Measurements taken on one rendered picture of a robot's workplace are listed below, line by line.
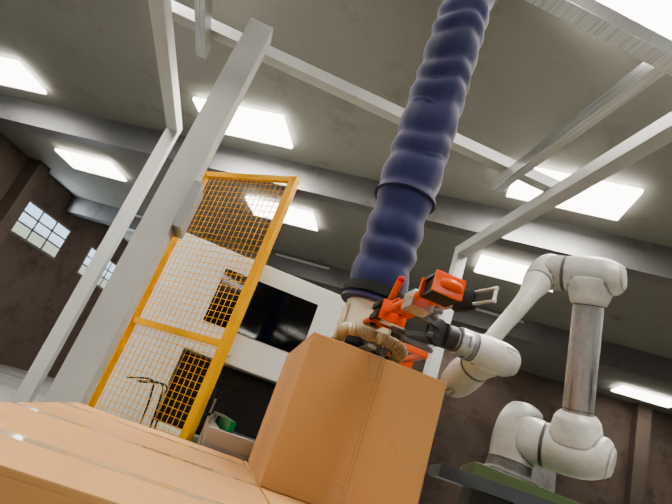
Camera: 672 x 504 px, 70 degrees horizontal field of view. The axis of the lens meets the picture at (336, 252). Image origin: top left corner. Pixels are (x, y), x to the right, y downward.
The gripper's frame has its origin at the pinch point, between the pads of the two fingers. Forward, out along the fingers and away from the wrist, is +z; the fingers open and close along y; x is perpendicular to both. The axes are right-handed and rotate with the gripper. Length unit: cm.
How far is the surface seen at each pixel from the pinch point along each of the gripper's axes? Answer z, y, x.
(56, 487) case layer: 53, 54, -63
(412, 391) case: -10.0, 19.4, -4.1
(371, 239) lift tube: 9.1, -28.8, 20.5
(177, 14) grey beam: 174, -214, 187
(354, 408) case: 4.1, 28.9, -3.6
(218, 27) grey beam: 143, -219, 186
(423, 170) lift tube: 0, -60, 15
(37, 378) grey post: 180, 67, 344
